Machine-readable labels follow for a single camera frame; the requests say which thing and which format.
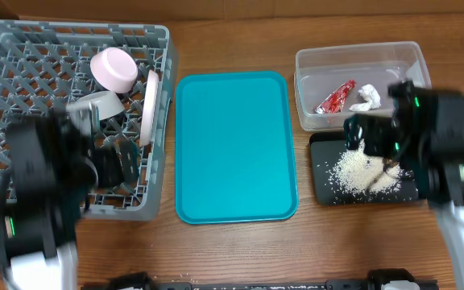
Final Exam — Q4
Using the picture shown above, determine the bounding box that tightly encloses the brown food scrap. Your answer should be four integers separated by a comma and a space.
383, 159, 399, 170

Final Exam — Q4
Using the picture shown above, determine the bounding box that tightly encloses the white tissue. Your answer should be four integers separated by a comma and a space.
350, 84, 381, 112

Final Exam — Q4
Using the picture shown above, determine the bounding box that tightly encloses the white rice pile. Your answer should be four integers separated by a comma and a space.
326, 140, 406, 198

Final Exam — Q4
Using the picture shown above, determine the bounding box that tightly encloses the grey small bowl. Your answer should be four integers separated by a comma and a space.
66, 91, 125, 121

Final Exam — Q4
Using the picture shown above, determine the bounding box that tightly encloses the red snack wrapper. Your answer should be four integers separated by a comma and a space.
315, 79, 356, 114

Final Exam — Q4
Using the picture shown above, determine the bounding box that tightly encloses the pink bowl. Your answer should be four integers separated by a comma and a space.
90, 48, 138, 93

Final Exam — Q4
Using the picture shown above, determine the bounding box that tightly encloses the large white plate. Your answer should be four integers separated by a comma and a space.
139, 70, 160, 147

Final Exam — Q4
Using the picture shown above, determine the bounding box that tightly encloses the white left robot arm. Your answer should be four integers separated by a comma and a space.
0, 103, 139, 289

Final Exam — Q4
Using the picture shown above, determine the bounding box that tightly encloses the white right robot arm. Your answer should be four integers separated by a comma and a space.
344, 81, 464, 289

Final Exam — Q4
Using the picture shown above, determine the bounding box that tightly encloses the black waste tray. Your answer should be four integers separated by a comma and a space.
309, 132, 418, 206

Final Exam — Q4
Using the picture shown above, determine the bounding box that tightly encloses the grey dishwasher rack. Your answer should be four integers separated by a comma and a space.
0, 20, 178, 221

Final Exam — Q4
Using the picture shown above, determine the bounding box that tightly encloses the clear plastic bin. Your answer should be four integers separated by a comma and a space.
294, 41, 432, 131

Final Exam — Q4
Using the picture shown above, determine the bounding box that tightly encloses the teal serving tray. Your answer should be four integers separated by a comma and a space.
175, 71, 299, 225

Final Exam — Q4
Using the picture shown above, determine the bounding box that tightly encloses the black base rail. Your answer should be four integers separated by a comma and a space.
81, 268, 439, 290

